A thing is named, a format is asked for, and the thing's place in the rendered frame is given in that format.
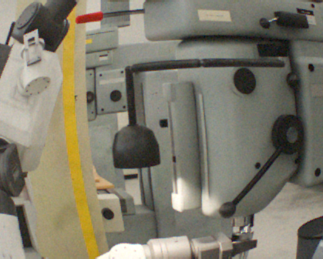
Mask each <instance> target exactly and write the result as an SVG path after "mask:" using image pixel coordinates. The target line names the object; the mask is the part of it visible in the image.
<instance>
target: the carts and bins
mask: <svg viewBox="0 0 323 259"><path fill-rule="evenodd" d="M322 234H323V216H320V217H316V218H315V219H313V220H310V221H308V222H306V223H305V224H303V225H301V226H300V227H299V228H298V233H297V236H298V239H297V241H298V242H297V250H296V251H297V253H296V254H297V255H296V258H295V259H312V257H313V255H314V253H315V251H316V248H317V246H318V244H319V242H320V240H322V237H323V236H322Z"/></svg>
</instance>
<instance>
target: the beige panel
mask: <svg viewBox="0 0 323 259"><path fill-rule="evenodd" d="M35 1H40V2H41V3H42V4H43V5H44V4H45V3H46V2H47V0H16V7H15V22H16V21H17V19H18V18H19V16H20V15H21V13H22V12H23V11H24V10H25V8H26V7H27V6H29V5H30V4H31V3H33V2H35ZM86 2H87V0H80V1H79V2H78V4H77V5H76V7H75V8H74V9H73V10H72V12H71V13H70V15H69V16H68V18H67V19H68V20H69V21H70V27H69V31H68V34H67V36H66V37H65V39H63V41H62V43H61V44H60V46H59V47H58V49H57V50H56V52H55V53H56V54H57V55H58V57H59V64H60V67H61V71H62V76H63V79H62V85H61V86H60V88H59V92H58V95H57V98H56V104H55V107H54V110H53V112H52V116H51V121H50V124H49V130H48V132H47V135H46V140H45V146H44V147H43V151H42V155H41V159H40V163H39V167H38V168H37V169H36V170H34V171H32V172H30V171H29V172H28V175H29V179H30V183H31V186H32V191H33V201H34V204H35V208H36V212H37V222H36V223H37V224H36V234H35V235H36V240H37V241H38V246H39V250H40V253H41V256H42V257H47V258H48V259H96V258H98V257H101V256H103V255H104V254H106V253H109V247H108V244H107V241H106V235H105V229H104V227H103V219H102V217H101V210H100V209H99V201H98V197H97V189H96V182H95V177H94V175H93V160H92V157H91V152H90V144H89V129H88V121H87V116H88V113H87V105H86V63H85V61H86V24H85V23H84V24H78V25H77V24H76V17H77V16H80V15H85V14H86V10H87V8H86V6H87V3H86Z"/></svg>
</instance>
